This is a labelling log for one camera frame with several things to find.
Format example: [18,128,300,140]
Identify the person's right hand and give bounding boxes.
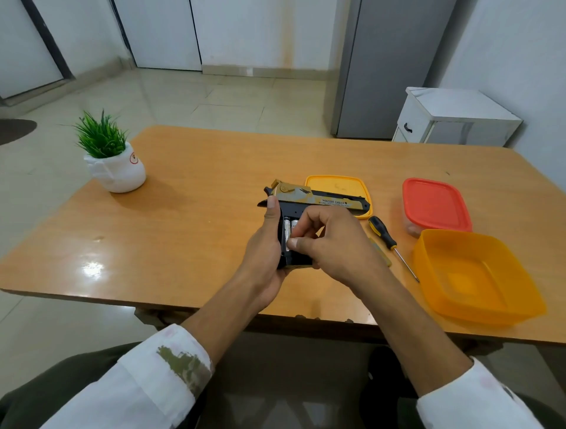
[287,205,392,293]

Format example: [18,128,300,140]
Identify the person's left hand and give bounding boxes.
[234,196,288,311]

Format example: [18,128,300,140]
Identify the black and gold toy gun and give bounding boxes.
[257,179,371,270]

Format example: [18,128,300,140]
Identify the person's left forearm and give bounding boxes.
[180,267,268,367]

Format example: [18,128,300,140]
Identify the person's right forearm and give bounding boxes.
[351,269,475,398]

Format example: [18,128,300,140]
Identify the yellow plastic lid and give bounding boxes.
[305,174,374,220]

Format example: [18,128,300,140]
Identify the yellow and black screwdriver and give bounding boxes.
[368,215,420,284]

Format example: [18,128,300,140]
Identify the clear container with red lid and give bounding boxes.
[402,177,473,240]

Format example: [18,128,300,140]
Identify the green plant in white pot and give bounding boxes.
[73,109,147,194]

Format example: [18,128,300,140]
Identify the orange plastic container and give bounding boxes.
[412,228,548,327]

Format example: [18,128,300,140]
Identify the grey refrigerator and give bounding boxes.
[329,0,457,140]

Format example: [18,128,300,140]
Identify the white bedside cabinet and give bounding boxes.
[392,87,523,148]

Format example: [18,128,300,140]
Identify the white left shirt sleeve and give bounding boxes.
[39,324,216,429]

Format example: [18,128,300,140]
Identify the white shirt sleeve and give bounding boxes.
[39,324,216,429]
[416,357,545,429]

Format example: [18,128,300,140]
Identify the white door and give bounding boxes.
[111,0,203,72]

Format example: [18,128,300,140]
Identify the white right shirt sleeve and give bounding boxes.
[416,357,545,429]

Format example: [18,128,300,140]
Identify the dark floor mat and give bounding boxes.
[0,118,38,146]

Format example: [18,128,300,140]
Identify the dark green trousers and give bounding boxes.
[0,341,566,429]

